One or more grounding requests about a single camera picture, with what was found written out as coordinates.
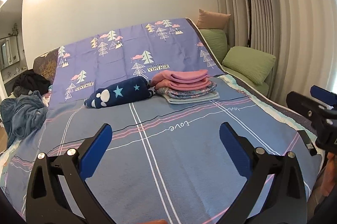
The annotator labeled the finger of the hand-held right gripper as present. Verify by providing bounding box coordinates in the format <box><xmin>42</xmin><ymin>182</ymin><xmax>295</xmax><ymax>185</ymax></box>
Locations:
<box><xmin>286</xmin><ymin>91</ymin><xmax>327</xmax><ymax>124</ymax></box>
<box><xmin>310</xmin><ymin>85</ymin><xmax>337</xmax><ymax>103</ymax></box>

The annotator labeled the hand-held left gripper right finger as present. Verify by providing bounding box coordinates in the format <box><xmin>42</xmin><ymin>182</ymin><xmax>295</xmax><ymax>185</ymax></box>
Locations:
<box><xmin>218</xmin><ymin>122</ymin><xmax>308</xmax><ymax>224</ymax></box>

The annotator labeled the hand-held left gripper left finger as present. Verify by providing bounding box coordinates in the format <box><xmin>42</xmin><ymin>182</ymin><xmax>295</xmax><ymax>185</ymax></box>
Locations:
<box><xmin>25</xmin><ymin>123</ymin><xmax>116</xmax><ymax>224</ymax></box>

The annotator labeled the pink long-sleeve shirt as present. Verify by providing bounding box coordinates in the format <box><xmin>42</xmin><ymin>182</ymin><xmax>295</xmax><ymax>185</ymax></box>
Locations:
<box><xmin>164</xmin><ymin>69</ymin><xmax>211</xmax><ymax>91</ymax></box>

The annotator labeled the person's right forearm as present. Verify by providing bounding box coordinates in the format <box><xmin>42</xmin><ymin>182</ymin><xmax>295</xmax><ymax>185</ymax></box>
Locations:
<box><xmin>322</xmin><ymin>153</ymin><xmax>337</xmax><ymax>198</ymax></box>

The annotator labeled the stack of folded clothes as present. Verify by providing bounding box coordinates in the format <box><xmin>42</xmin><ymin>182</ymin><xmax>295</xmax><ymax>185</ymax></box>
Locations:
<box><xmin>154</xmin><ymin>81</ymin><xmax>218</xmax><ymax>98</ymax></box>
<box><xmin>165</xmin><ymin>91</ymin><xmax>220</xmax><ymax>104</ymax></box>

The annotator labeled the black clothes pile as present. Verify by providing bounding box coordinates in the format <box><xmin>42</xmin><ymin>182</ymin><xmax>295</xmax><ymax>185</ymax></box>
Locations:
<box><xmin>13</xmin><ymin>70</ymin><xmax>52</xmax><ymax>95</ymax></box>

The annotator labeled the green sheet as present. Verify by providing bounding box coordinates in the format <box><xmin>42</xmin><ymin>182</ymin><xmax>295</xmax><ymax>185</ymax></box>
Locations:
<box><xmin>257</xmin><ymin>80</ymin><xmax>270</xmax><ymax>98</ymax></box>

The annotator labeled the blue striped blanket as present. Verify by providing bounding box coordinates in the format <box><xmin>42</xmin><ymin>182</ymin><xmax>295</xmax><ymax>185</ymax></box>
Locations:
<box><xmin>0</xmin><ymin>74</ymin><xmax>325</xmax><ymax>224</ymax></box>

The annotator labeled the navy star-print rolled blanket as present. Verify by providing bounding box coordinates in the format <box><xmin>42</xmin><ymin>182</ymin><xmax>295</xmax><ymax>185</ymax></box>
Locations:
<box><xmin>84</xmin><ymin>76</ymin><xmax>155</xmax><ymax>109</ymax></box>

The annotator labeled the large green pillow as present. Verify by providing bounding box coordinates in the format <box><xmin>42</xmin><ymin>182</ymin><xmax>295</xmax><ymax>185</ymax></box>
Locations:
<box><xmin>222</xmin><ymin>46</ymin><xmax>276</xmax><ymax>85</ymax></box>

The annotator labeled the beige pleated curtain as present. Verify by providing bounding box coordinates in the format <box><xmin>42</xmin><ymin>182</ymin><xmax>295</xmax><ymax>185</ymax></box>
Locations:
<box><xmin>211</xmin><ymin>0</ymin><xmax>337</xmax><ymax>114</ymax></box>

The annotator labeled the grey-blue fleece blanket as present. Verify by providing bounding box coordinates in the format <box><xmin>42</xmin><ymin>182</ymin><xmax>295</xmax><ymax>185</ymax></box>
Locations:
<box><xmin>0</xmin><ymin>90</ymin><xmax>49</xmax><ymax>140</ymax></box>

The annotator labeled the coral folded garment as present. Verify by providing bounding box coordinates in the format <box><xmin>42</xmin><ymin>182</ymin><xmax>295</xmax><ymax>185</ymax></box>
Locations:
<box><xmin>151</xmin><ymin>72</ymin><xmax>171</xmax><ymax>88</ymax></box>

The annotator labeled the brown floral cushion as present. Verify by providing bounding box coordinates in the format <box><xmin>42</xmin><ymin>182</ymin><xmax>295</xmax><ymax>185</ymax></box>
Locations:
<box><xmin>33</xmin><ymin>47</ymin><xmax>60</xmax><ymax>79</ymax></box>

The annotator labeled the purple tree-print sheet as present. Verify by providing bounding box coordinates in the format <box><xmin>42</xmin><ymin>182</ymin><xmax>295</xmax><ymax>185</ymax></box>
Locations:
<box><xmin>49</xmin><ymin>18</ymin><xmax>227</xmax><ymax>110</ymax></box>

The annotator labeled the small green pillow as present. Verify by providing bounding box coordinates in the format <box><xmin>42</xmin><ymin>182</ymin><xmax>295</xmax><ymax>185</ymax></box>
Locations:
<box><xmin>199</xmin><ymin>28</ymin><xmax>228</xmax><ymax>61</ymax></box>

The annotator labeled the beige pillow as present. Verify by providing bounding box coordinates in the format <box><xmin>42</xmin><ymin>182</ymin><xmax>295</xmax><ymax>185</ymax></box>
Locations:
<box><xmin>197</xmin><ymin>9</ymin><xmax>231</xmax><ymax>30</ymax></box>

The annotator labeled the wall mirror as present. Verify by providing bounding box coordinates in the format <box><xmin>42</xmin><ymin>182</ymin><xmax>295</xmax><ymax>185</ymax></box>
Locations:
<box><xmin>0</xmin><ymin>36</ymin><xmax>20</xmax><ymax>69</ymax></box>

